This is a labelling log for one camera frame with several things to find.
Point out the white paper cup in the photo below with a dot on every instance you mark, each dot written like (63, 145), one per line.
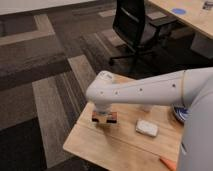
(146, 108)

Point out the dark red rectangular eraser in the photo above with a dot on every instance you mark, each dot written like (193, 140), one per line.
(104, 118)

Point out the small grey desk object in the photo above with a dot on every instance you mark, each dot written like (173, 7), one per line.
(208, 5)

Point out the blue round disc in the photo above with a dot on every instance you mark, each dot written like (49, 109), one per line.
(178, 11)

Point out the black office chair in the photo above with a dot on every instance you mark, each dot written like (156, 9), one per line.
(140, 33)

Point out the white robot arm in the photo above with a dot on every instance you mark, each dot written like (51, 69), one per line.
(190, 88)

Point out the white sponge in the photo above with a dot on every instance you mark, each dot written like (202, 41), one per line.
(147, 128)

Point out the orange object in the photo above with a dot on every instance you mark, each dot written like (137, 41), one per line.
(169, 164)

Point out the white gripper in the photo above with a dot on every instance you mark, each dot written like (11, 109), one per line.
(103, 109)

